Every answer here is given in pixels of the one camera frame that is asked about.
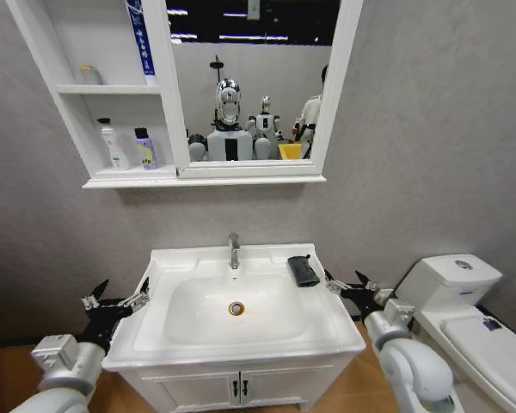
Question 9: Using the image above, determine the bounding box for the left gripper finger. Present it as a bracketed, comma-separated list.
[81, 279, 111, 311]
[118, 276, 151, 315]

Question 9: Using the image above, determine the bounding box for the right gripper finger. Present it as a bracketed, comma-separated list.
[323, 268, 348, 297]
[354, 269, 396, 303]

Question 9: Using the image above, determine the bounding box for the dark grey folded towel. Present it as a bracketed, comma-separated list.
[286, 254, 322, 288]

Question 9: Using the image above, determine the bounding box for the white ceramic washbasin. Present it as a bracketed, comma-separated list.
[101, 243, 366, 373]

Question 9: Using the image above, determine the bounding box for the white vanity cabinet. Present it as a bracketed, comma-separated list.
[118, 343, 359, 413]

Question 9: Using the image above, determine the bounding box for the white toilet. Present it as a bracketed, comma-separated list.
[394, 253, 516, 413]

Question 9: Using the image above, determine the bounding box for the chrome faucet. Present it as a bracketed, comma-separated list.
[228, 232, 242, 271]

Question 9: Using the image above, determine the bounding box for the white toilet lid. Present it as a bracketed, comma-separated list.
[439, 313, 516, 413]

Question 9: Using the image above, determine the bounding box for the white bottle with black cap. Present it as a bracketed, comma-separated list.
[96, 117, 132, 173]

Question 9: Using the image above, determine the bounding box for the purple bottle with black cap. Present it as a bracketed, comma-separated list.
[132, 126, 159, 171]

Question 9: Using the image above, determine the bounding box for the small pale jar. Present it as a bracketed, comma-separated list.
[77, 64, 105, 86]

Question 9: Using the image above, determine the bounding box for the blue and white tube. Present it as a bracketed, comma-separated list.
[126, 0, 157, 87]

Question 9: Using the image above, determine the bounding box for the white wall cabinet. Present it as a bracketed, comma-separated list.
[6, 0, 365, 191]

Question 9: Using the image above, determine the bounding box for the wall cabinet mirror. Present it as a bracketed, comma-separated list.
[165, 0, 341, 164]

